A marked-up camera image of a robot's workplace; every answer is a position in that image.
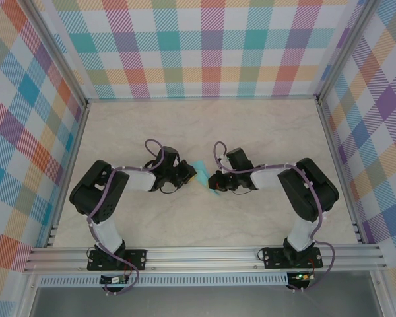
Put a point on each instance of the aluminium table edge rail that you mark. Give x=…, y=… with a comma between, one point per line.
x=72, y=165
x=337, y=165

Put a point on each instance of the wide aluminium mounting rail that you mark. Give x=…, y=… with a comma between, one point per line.
x=201, y=257

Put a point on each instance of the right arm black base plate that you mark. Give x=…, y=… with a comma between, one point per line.
x=274, y=259

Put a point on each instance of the teal paper sheet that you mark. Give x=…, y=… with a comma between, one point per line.
x=203, y=175

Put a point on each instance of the thin aluminium table rail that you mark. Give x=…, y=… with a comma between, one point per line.
x=201, y=98

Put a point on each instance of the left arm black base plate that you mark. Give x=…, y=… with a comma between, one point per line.
x=137, y=259

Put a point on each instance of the aluminium frame post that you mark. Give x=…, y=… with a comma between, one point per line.
x=346, y=49
x=57, y=53

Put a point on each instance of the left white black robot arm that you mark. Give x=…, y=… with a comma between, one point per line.
x=142, y=180

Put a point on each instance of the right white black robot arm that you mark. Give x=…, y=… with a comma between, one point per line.
x=267, y=178

